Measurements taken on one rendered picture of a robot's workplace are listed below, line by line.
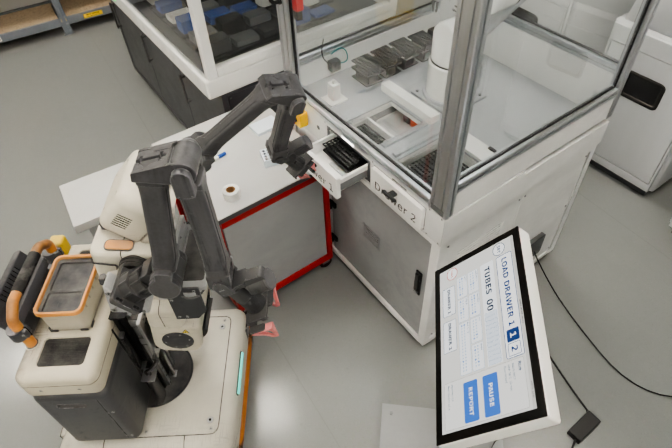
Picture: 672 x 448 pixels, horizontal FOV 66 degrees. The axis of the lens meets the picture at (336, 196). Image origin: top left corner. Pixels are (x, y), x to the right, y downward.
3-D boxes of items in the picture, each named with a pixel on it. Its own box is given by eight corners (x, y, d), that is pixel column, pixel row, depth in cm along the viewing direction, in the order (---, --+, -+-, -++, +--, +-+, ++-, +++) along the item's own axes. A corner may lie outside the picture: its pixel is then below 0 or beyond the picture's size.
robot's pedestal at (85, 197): (131, 329, 260) (71, 229, 206) (115, 287, 278) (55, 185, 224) (188, 301, 270) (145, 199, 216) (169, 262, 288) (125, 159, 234)
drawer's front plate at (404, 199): (419, 231, 192) (422, 211, 184) (370, 187, 208) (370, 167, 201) (423, 229, 192) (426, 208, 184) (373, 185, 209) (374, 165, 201)
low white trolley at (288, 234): (242, 325, 259) (211, 224, 205) (189, 247, 295) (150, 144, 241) (336, 267, 282) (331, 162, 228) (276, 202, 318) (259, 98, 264)
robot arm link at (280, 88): (267, 61, 138) (280, 92, 136) (299, 71, 149) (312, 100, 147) (171, 147, 161) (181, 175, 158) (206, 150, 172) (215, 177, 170)
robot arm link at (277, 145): (277, 72, 146) (291, 104, 143) (296, 68, 148) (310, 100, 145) (262, 143, 185) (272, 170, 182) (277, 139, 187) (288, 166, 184)
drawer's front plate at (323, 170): (337, 200, 204) (336, 179, 196) (296, 161, 221) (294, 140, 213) (340, 198, 205) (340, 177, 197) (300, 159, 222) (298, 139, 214)
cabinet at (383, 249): (422, 357, 244) (442, 250, 187) (302, 226, 304) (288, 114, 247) (553, 258, 282) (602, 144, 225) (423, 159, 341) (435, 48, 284)
